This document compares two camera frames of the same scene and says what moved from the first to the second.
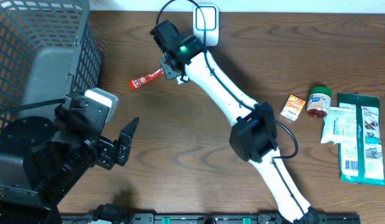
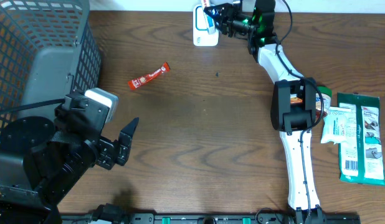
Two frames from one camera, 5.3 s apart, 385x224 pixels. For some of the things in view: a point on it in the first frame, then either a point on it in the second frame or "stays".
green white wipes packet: x=361 y=158 stays
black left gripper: x=110 y=154 stays
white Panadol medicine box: x=179 y=81 -> x=209 y=21
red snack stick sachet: x=135 y=83 stays
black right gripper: x=170 y=70 -> x=227 y=17
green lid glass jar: x=319 y=101 stays
